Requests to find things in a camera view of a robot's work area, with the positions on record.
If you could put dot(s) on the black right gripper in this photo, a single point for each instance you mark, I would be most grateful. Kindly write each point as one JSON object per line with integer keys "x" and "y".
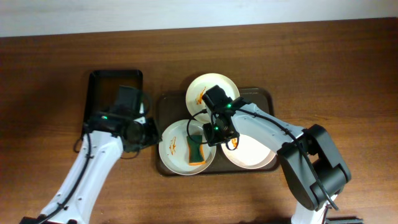
{"x": 209, "y": 137}

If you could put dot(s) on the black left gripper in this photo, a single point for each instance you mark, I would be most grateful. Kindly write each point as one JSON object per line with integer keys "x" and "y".
{"x": 152, "y": 134}

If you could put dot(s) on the green orange sponge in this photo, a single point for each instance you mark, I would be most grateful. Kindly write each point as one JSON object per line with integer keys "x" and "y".
{"x": 196, "y": 155}

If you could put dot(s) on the cream plate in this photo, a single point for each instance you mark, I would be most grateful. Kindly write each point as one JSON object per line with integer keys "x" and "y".
{"x": 174, "y": 152}
{"x": 247, "y": 153}
{"x": 201, "y": 84}

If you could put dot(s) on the cream plate back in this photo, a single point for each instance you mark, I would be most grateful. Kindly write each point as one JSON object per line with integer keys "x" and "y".
{"x": 201, "y": 84}

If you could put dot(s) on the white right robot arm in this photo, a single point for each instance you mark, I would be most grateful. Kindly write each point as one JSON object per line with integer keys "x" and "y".
{"x": 313, "y": 166}

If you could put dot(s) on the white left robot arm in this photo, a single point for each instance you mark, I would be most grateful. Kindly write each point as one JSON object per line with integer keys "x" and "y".
{"x": 105, "y": 138}

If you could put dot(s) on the brown serving tray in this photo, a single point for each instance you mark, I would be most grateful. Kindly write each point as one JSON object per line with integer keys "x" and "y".
{"x": 171, "y": 107}

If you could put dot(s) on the black water basin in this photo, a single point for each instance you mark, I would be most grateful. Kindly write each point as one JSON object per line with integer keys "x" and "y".
{"x": 99, "y": 90}

